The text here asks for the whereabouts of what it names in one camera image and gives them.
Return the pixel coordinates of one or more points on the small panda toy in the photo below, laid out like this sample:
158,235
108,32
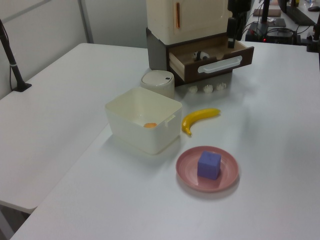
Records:
200,55

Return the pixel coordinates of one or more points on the black stand pole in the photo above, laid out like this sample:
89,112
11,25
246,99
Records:
265,11

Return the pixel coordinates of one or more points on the black table clamp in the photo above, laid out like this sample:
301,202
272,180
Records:
313,41

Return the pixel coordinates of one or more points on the yellow toy banana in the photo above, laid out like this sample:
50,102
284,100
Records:
197,116

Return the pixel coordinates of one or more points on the open cream plastic bin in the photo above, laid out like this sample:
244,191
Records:
140,140

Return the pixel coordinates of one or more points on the small cream trash can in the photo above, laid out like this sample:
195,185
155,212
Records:
157,81

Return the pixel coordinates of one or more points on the pink plate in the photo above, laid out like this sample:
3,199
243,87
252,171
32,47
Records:
187,172

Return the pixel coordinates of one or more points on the black monitor base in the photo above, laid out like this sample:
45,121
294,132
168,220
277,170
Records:
297,13

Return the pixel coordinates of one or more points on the purple cube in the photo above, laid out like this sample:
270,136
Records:
208,166

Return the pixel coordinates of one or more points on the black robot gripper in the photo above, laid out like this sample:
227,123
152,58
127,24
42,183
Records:
238,5

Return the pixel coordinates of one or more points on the black electronics box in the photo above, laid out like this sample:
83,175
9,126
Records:
277,32

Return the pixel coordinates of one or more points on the white toy dumpling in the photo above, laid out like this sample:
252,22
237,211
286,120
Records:
221,86
208,88
193,89

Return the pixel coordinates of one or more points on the brown cardboard box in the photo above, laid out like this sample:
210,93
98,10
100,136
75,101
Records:
273,12

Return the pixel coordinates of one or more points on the small orange piece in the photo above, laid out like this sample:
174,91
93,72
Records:
150,125

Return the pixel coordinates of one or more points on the black camera pole with clamp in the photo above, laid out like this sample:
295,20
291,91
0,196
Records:
11,60

